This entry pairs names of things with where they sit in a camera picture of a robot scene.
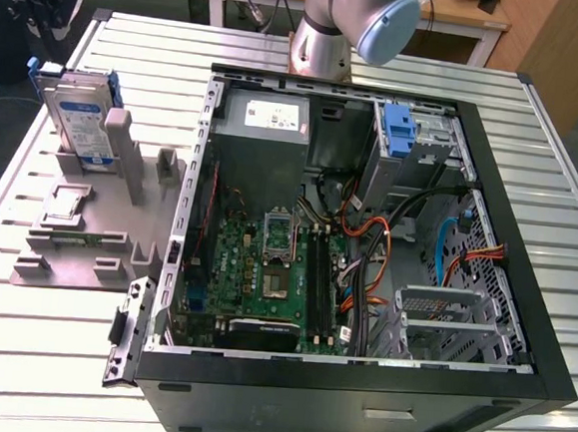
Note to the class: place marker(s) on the grey case rear latch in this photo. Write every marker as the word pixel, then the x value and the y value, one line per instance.
pixel 126 343

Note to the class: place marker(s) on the green RAM stick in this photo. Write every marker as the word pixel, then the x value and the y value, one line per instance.
pixel 74 240

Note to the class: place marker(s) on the wooden cabinet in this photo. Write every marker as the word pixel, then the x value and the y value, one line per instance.
pixel 572 48

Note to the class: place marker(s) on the blue plastic drive latch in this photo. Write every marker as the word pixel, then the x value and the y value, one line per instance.
pixel 398 129

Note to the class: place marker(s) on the grey metal drive cage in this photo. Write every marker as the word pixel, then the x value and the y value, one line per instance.
pixel 387 179

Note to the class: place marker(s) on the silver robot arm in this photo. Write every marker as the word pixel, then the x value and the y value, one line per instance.
pixel 322 48

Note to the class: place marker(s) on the CPU socket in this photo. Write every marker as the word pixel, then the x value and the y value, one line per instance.
pixel 278 285

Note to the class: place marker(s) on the grey parts rack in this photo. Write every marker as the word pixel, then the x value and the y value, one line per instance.
pixel 105 201

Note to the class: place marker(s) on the black PC case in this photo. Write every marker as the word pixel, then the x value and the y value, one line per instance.
pixel 304 402

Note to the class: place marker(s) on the thin locking lever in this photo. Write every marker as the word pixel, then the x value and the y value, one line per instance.
pixel 294 246

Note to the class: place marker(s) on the green motherboard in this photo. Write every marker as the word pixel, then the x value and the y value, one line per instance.
pixel 235 257

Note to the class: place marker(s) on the black graphics card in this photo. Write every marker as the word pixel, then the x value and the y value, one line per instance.
pixel 259 336

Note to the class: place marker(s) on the hard disk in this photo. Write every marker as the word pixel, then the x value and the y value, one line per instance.
pixel 83 130

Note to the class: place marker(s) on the blue expansion slot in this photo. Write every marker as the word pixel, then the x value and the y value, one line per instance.
pixel 195 300

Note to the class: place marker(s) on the silver CPU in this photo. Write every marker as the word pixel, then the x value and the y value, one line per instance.
pixel 64 206

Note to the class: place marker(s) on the black RAM slot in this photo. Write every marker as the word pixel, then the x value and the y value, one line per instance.
pixel 328 284
pixel 315 283

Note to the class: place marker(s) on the grey power supply unit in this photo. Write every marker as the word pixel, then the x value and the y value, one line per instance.
pixel 257 168

